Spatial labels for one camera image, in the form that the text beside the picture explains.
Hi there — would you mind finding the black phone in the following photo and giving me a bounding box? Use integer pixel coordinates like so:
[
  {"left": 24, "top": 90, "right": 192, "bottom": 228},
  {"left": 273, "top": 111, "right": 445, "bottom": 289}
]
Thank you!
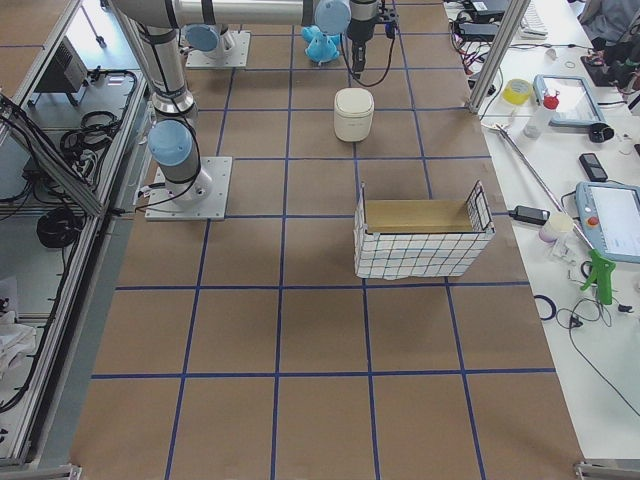
[{"left": 579, "top": 153, "right": 608, "bottom": 183}]

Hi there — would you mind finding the white trash can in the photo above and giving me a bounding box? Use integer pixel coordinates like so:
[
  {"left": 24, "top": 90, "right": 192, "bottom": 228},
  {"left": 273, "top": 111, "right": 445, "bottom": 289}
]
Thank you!
[{"left": 334, "top": 88, "right": 375, "bottom": 142}]

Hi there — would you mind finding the grey control box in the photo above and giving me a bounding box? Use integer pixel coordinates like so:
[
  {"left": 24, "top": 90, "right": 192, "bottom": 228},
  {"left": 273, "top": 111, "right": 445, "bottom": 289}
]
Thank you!
[{"left": 34, "top": 36, "right": 88, "bottom": 107}]

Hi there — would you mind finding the checkered fabric storage box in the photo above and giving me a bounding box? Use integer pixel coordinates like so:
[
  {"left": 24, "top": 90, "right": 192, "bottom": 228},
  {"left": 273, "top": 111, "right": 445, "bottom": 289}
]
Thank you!
[{"left": 354, "top": 181, "right": 495, "bottom": 280}]

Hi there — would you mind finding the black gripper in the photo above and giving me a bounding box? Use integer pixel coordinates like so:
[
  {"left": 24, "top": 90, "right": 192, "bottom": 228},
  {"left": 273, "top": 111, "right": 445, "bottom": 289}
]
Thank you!
[{"left": 347, "top": 19, "right": 374, "bottom": 71}]

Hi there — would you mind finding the blue teddy bear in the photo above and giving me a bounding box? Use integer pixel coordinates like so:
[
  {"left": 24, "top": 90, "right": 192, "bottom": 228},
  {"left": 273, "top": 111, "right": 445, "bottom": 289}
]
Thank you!
[{"left": 301, "top": 25, "right": 340, "bottom": 65}]

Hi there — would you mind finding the green handled reacher tool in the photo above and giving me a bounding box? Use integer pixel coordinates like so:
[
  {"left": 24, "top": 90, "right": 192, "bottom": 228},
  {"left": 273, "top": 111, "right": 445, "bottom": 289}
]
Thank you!
[{"left": 492, "top": 124, "right": 616, "bottom": 305}]

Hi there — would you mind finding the aluminium frame post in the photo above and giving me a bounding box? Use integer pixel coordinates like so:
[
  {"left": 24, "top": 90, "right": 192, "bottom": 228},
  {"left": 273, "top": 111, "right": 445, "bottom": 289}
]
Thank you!
[{"left": 466, "top": 0, "right": 530, "bottom": 113}]

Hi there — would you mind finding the white squeeze bottle red cap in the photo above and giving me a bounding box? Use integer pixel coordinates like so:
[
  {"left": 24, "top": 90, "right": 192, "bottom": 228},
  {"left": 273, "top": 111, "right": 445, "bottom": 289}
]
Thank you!
[{"left": 523, "top": 92, "right": 559, "bottom": 139}]

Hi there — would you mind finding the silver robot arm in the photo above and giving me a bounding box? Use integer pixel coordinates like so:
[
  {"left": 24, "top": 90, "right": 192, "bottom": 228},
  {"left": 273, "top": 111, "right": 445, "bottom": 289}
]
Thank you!
[
  {"left": 164, "top": 1, "right": 384, "bottom": 75},
  {"left": 113, "top": 1, "right": 232, "bottom": 218}
]

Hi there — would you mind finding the teach pendant far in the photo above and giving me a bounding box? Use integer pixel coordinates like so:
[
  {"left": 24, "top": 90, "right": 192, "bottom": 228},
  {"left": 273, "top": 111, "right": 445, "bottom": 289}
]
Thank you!
[{"left": 533, "top": 74, "right": 605, "bottom": 128}]

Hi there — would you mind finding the teach pendant near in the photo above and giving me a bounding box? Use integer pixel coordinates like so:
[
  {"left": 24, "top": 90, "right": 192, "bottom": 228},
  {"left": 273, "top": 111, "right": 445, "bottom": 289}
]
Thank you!
[{"left": 575, "top": 182, "right": 639, "bottom": 264}]

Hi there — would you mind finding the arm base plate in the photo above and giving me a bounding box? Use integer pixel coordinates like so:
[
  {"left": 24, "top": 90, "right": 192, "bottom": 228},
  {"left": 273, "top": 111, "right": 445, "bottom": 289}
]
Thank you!
[
  {"left": 185, "top": 25, "right": 251, "bottom": 70},
  {"left": 144, "top": 157, "right": 233, "bottom": 221}
]

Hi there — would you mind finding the yellow tape roll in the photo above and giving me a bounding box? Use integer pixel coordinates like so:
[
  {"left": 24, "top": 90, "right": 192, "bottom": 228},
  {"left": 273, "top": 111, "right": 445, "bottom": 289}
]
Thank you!
[{"left": 502, "top": 78, "right": 532, "bottom": 105}]

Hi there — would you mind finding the teach pendant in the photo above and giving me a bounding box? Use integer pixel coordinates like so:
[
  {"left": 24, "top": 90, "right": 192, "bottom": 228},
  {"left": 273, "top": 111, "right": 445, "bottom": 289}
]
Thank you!
[
  {"left": 533, "top": 74, "right": 605, "bottom": 128},
  {"left": 575, "top": 182, "right": 639, "bottom": 264}
]

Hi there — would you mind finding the coiled black cable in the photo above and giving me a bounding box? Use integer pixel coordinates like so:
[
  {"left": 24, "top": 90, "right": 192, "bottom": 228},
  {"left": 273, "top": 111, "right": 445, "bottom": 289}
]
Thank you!
[{"left": 37, "top": 205, "right": 81, "bottom": 251}]

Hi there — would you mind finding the black power adapter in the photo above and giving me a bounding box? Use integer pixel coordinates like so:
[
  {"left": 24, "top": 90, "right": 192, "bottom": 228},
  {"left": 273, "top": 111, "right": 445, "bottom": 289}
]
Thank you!
[{"left": 508, "top": 205, "right": 550, "bottom": 226}]

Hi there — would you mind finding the white plastic cup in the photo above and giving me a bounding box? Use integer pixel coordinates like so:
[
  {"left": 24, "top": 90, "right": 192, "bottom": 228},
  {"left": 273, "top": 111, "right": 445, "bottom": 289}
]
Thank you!
[{"left": 538, "top": 212, "right": 574, "bottom": 243}]

